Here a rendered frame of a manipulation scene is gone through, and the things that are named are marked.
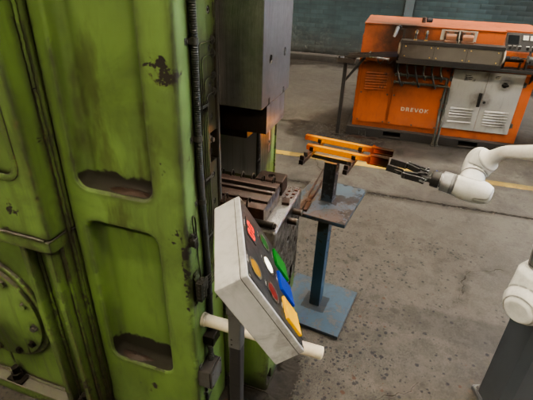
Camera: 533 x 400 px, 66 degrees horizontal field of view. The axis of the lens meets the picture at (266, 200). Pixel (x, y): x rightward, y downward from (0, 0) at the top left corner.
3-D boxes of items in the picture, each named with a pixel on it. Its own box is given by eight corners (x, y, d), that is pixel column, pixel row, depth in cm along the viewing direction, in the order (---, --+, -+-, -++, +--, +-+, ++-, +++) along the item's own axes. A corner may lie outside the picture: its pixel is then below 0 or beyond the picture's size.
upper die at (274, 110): (283, 117, 153) (285, 90, 148) (266, 134, 137) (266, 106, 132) (182, 102, 164) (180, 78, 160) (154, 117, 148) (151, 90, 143)
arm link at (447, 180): (451, 189, 185) (438, 184, 188) (458, 171, 181) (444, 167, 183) (448, 198, 178) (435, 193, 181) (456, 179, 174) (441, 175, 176)
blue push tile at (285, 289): (290, 287, 115) (278, 269, 111) (295, 306, 109) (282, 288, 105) (285, 290, 116) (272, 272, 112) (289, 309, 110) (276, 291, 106)
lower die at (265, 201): (278, 200, 171) (280, 182, 166) (262, 225, 154) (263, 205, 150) (187, 182, 182) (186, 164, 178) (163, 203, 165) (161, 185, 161)
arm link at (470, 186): (447, 201, 181) (454, 180, 188) (485, 213, 176) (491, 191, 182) (454, 184, 173) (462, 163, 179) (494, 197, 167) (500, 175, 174)
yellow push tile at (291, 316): (297, 313, 107) (284, 294, 103) (302, 336, 100) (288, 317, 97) (291, 316, 107) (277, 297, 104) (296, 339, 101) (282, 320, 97)
